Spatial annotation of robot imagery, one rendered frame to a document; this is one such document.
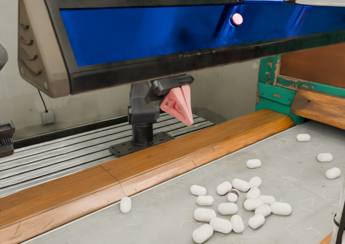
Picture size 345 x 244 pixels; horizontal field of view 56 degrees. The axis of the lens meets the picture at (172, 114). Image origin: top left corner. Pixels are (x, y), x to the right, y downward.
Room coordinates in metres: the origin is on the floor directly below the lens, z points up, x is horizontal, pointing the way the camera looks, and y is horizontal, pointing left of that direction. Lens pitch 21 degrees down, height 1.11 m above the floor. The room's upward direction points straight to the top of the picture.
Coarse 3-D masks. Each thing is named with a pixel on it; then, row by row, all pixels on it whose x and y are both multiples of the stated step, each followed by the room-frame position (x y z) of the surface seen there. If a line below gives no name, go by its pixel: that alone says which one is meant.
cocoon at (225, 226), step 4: (212, 220) 0.44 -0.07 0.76; (216, 220) 0.44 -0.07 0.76; (220, 220) 0.44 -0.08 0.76; (224, 220) 0.44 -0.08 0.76; (228, 220) 0.44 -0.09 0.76; (212, 224) 0.44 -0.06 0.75; (216, 224) 0.43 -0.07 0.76; (220, 224) 0.43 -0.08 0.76; (224, 224) 0.43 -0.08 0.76; (228, 224) 0.43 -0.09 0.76; (216, 228) 0.43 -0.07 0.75; (220, 228) 0.43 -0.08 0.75; (224, 228) 0.43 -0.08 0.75; (228, 228) 0.43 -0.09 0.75; (232, 228) 0.43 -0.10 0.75; (224, 232) 0.43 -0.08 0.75; (228, 232) 0.43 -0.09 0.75
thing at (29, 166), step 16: (112, 128) 1.04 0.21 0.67; (128, 128) 1.03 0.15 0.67; (160, 128) 1.03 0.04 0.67; (176, 128) 1.04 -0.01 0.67; (192, 128) 1.03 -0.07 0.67; (48, 144) 0.92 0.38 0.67; (64, 144) 0.91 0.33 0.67; (80, 144) 0.91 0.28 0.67; (96, 144) 0.91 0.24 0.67; (112, 144) 0.91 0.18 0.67; (0, 160) 0.81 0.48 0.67; (16, 160) 0.81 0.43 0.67; (32, 160) 0.81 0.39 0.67; (48, 160) 0.81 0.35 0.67; (64, 160) 0.81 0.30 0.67; (80, 160) 0.81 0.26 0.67; (96, 160) 0.82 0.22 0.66; (0, 176) 0.72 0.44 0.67; (16, 176) 0.72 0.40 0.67; (32, 176) 0.72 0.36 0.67; (48, 176) 0.72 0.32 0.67; (0, 192) 0.65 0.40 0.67
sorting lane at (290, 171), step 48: (288, 144) 0.76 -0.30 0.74; (336, 144) 0.76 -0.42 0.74; (144, 192) 0.55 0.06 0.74; (240, 192) 0.55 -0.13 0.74; (288, 192) 0.55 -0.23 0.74; (336, 192) 0.55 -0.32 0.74; (48, 240) 0.42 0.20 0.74; (96, 240) 0.42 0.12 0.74; (144, 240) 0.42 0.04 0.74; (192, 240) 0.42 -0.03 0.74; (240, 240) 0.42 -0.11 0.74; (288, 240) 0.42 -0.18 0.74
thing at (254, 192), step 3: (252, 189) 0.53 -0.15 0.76; (255, 189) 0.53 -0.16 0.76; (258, 189) 0.53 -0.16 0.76; (249, 192) 0.52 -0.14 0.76; (252, 192) 0.52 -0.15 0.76; (255, 192) 0.52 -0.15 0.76; (258, 192) 0.52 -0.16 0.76; (246, 195) 0.52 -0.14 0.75; (249, 195) 0.51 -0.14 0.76; (252, 195) 0.51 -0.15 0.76; (255, 195) 0.51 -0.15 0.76; (258, 195) 0.52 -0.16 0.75; (246, 198) 0.52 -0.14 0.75; (249, 198) 0.51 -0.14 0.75; (252, 198) 0.51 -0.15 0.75
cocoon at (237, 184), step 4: (236, 180) 0.56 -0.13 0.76; (240, 180) 0.56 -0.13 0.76; (232, 184) 0.56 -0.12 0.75; (236, 184) 0.56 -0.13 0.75; (240, 184) 0.55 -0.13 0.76; (244, 184) 0.55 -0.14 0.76; (248, 184) 0.55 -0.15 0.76; (236, 188) 0.55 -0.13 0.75; (240, 188) 0.55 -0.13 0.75; (244, 188) 0.54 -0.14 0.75; (248, 188) 0.55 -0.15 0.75
